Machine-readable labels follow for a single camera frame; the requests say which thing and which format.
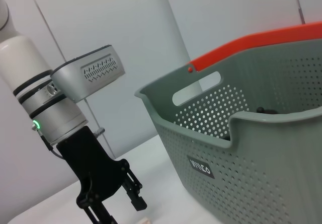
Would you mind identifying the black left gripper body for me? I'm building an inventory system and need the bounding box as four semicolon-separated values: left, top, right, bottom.
55;126;132;209

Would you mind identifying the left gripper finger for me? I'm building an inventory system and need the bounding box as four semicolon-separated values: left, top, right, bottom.
121;169;148;212
82;200;119;224

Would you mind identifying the grey perforated storage bin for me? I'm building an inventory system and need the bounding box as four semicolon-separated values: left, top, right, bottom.
134;39;322;224

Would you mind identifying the black clay teapot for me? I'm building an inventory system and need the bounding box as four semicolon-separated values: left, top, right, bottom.
256;107;278;115

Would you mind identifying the left gripper cable connector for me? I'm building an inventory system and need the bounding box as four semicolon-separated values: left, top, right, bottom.
31;122;65;160

